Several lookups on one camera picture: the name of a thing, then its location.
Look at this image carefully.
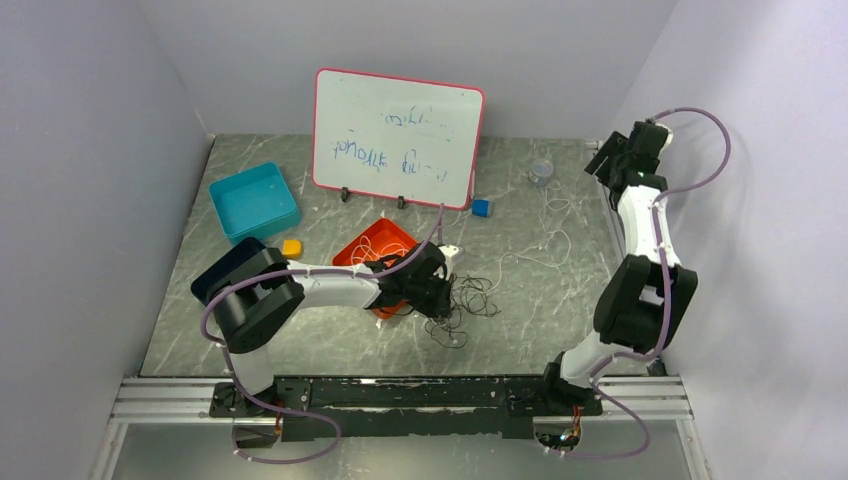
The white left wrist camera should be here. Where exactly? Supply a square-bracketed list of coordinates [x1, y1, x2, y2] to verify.
[439, 244, 464, 276]

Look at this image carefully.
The blue cube block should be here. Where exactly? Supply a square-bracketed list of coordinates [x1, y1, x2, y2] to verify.
[471, 198, 494, 218]

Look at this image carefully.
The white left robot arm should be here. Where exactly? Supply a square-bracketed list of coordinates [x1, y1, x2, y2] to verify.
[191, 237, 461, 416]

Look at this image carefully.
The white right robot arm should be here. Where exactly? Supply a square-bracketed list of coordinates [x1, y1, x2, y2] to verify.
[539, 120, 698, 414]

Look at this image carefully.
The teal plastic bin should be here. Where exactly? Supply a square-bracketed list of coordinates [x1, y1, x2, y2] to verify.
[208, 162, 302, 245]

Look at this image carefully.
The clear plastic cup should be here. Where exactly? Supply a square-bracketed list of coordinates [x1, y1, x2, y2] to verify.
[528, 158, 555, 188]

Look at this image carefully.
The white thin cable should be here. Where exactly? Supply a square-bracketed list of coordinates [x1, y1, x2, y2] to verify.
[490, 178, 574, 293]
[349, 231, 412, 270]

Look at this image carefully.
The red framed whiteboard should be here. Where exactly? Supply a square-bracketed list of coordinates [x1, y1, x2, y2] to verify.
[312, 68, 486, 210]

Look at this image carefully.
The yellow block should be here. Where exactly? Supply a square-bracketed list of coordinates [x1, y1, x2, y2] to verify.
[280, 239, 304, 259]

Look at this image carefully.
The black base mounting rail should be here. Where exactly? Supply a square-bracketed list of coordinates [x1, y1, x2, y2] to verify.
[208, 374, 603, 442]

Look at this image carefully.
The orange plastic bin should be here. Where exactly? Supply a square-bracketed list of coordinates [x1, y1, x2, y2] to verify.
[331, 217, 422, 321]

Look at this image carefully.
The navy blue tray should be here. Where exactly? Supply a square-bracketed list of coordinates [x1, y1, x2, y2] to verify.
[190, 237, 266, 306]

